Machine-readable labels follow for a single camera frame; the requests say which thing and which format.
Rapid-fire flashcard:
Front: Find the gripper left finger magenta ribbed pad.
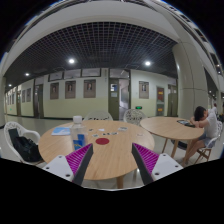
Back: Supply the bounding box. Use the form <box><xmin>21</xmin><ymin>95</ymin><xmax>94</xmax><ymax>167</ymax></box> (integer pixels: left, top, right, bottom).
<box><xmin>43</xmin><ymin>144</ymin><xmax>93</xmax><ymax>186</ymax></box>

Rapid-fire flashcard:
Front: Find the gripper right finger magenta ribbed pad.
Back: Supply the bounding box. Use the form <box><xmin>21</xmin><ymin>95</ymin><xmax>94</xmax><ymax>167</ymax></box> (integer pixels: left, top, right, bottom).
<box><xmin>132</xmin><ymin>143</ymin><xmax>182</xmax><ymax>185</ymax></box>

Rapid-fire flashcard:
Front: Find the clear plastic water bottle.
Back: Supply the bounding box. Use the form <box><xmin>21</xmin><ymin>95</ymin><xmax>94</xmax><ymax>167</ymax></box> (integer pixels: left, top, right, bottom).
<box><xmin>70</xmin><ymin>115</ymin><xmax>87</xmax><ymax>150</ymax></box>

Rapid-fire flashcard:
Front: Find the blue booklet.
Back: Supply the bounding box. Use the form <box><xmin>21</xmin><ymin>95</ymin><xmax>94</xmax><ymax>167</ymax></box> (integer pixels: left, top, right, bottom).
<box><xmin>52</xmin><ymin>127</ymin><xmax>70</xmax><ymax>136</ymax></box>

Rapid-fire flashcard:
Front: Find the red round coaster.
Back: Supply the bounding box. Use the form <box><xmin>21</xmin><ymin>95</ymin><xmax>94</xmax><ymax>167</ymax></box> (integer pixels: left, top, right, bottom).
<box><xmin>95</xmin><ymin>138</ymin><xmax>109</xmax><ymax>145</ymax></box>

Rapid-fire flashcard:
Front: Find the round wooden table near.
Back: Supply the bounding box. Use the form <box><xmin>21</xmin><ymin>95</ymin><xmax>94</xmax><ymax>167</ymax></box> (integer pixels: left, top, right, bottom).
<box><xmin>37</xmin><ymin>119</ymin><xmax>156</xmax><ymax>190</ymax></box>

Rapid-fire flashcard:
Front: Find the round wooden table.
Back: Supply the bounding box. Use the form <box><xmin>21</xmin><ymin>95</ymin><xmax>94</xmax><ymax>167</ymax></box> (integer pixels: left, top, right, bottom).
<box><xmin>140</xmin><ymin>116</ymin><xmax>204</xmax><ymax>157</ymax></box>
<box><xmin>37</xmin><ymin>119</ymin><xmax>156</xmax><ymax>190</ymax></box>

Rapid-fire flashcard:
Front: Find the round wooden table right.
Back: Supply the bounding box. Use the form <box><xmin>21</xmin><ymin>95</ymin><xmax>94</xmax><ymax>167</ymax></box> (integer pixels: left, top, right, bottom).
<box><xmin>140</xmin><ymin>116</ymin><xmax>204</xmax><ymax>157</ymax></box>

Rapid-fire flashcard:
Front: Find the black bag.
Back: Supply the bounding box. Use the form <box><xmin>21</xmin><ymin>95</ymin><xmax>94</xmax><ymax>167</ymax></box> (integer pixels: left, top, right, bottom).
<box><xmin>9</xmin><ymin>129</ymin><xmax>42</xmax><ymax>162</ymax></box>

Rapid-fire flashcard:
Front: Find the small card on table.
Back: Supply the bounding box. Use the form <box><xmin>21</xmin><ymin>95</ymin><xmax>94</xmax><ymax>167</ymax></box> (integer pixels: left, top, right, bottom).
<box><xmin>118</xmin><ymin>127</ymin><xmax>128</xmax><ymax>131</ymax></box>

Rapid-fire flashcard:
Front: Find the white lattice chair right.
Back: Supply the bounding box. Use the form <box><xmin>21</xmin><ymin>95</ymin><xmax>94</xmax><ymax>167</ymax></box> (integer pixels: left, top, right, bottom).
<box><xmin>123</xmin><ymin>109</ymin><xmax>146</xmax><ymax>126</ymax></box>

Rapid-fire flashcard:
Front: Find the white lattice chair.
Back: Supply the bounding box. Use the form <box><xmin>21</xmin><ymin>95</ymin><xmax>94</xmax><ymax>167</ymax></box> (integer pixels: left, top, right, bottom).
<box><xmin>85</xmin><ymin>111</ymin><xmax>112</xmax><ymax>120</ymax></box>
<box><xmin>123</xmin><ymin>109</ymin><xmax>146</xmax><ymax>126</ymax></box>

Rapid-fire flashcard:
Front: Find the white chair with bag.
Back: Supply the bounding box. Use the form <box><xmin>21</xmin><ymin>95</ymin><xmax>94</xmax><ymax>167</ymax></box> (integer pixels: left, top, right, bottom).
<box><xmin>4</xmin><ymin>121</ymin><xmax>43</xmax><ymax>165</ymax></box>

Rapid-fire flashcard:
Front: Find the white chair under person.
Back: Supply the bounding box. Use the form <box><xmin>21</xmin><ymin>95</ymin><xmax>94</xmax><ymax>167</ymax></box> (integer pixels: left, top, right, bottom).
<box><xmin>197</xmin><ymin>121</ymin><xmax>222</xmax><ymax>160</ymax></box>

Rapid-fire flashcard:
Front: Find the white lattice chair middle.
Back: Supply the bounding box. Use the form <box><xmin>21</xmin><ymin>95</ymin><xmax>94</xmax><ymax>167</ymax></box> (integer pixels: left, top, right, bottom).
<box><xmin>85</xmin><ymin>111</ymin><xmax>112</xmax><ymax>120</ymax></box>

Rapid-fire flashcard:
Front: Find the black tablet on table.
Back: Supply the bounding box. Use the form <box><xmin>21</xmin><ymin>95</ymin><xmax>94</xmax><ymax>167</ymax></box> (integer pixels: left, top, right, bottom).
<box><xmin>177</xmin><ymin>120</ymin><xmax>195</xmax><ymax>128</ymax></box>

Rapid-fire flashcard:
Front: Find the person in white shirt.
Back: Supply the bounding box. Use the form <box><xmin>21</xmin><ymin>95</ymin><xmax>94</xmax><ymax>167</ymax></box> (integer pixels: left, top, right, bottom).
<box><xmin>181</xmin><ymin>105</ymin><xmax>220</xmax><ymax>166</ymax></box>

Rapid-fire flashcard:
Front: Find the open dark green door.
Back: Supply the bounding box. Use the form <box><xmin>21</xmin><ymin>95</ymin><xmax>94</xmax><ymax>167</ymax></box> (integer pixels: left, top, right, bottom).
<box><xmin>109</xmin><ymin>78</ymin><xmax>119</xmax><ymax>120</ymax></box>

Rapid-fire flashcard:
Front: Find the framed wall picture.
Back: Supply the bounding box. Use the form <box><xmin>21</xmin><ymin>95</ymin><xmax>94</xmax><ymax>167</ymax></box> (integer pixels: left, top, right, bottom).
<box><xmin>84</xmin><ymin>79</ymin><xmax>96</xmax><ymax>98</ymax></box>

